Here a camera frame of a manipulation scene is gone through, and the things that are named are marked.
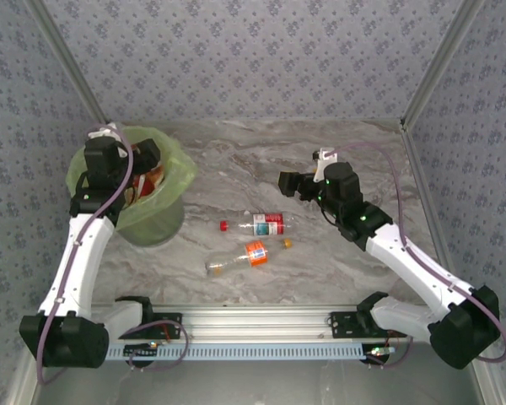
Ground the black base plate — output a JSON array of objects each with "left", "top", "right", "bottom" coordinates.
[
  {"left": 150, "top": 310, "right": 183, "bottom": 339},
  {"left": 329, "top": 310, "right": 376, "bottom": 339}
]

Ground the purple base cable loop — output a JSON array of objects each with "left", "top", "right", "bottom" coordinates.
[
  {"left": 367, "top": 337, "right": 414, "bottom": 370},
  {"left": 121, "top": 318, "right": 190, "bottom": 373}
]

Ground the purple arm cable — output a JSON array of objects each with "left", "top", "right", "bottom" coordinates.
[
  {"left": 326, "top": 142, "right": 506, "bottom": 365},
  {"left": 35, "top": 122, "right": 135, "bottom": 386}
]

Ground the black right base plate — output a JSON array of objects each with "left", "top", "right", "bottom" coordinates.
[{"left": 329, "top": 310, "right": 376, "bottom": 339}]

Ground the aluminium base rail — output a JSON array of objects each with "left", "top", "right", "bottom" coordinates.
[{"left": 88, "top": 304, "right": 406, "bottom": 341}]

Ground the small circuit board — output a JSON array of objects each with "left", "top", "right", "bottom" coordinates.
[
  {"left": 123, "top": 342, "right": 160, "bottom": 359},
  {"left": 364, "top": 345, "right": 396, "bottom": 366}
]

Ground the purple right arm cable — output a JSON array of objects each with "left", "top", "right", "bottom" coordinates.
[{"left": 326, "top": 142, "right": 506, "bottom": 365}]

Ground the red yellow juice carton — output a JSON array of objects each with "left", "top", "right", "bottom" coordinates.
[{"left": 124, "top": 175, "right": 155, "bottom": 208}]

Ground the aluminium side rail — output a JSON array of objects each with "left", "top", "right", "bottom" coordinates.
[{"left": 399, "top": 120, "right": 466, "bottom": 296}]

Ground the clear bottle orange label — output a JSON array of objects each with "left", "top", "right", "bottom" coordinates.
[{"left": 205, "top": 238, "right": 293, "bottom": 278}]

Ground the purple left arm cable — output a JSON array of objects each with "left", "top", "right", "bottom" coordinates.
[{"left": 35, "top": 122, "right": 135, "bottom": 386}]

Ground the aluminium frame post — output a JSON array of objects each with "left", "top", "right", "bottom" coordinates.
[
  {"left": 24, "top": 0, "right": 111, "bottom": 128},
  {"left": 399, "top": 0, "right": 488, "bottom": 132}
]

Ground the clear bottle red label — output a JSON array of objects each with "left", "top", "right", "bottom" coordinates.
[{"left": 218, "top": 212, "right": 299, "bottom": 237}]

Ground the slotted grey cable duct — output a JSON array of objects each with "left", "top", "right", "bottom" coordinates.
[{"left": 107, "top": 342, "right": 369, "bottom": 363}]

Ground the bin with green bag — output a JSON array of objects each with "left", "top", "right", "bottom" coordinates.
[{"left": 66, "top": 124, "right": 198, "bottom": 249}]

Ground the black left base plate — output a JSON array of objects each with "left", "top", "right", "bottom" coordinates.
[{"left": 150, "top": 310, "right": 183, "bottom": 339}]

